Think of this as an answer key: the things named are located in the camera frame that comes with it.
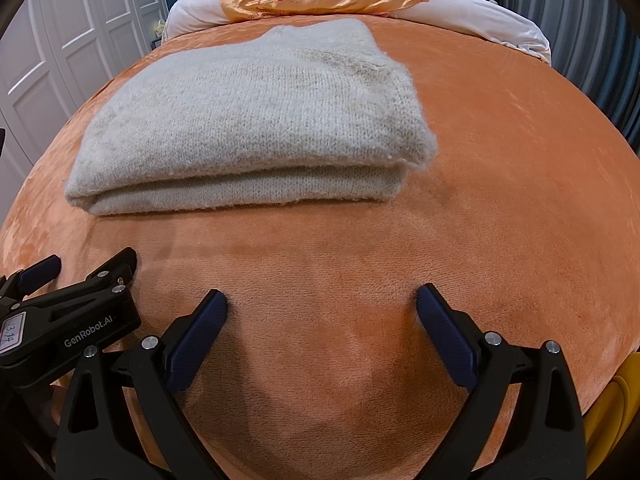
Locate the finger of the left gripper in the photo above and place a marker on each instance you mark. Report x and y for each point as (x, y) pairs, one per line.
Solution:
(22, 283)
(118, 270)

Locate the grey blue curtain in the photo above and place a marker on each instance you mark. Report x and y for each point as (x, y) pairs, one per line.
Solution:
(595, 47)

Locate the cream sweater with black hearts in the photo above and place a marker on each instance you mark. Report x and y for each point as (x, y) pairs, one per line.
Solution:
(317, 112)

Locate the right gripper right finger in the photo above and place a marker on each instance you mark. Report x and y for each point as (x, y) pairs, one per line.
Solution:
(545, 438)

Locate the white panelled wardrobe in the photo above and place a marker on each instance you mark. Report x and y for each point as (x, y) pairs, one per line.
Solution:
(55, 55)

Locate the white rolled duvet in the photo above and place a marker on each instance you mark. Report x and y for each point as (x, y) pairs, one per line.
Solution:
(478, 18)

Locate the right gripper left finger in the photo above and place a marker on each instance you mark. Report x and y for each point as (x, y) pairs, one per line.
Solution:
(96, 436)

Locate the yellow tissue pack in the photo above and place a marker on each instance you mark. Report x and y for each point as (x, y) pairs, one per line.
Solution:
(159, 29)

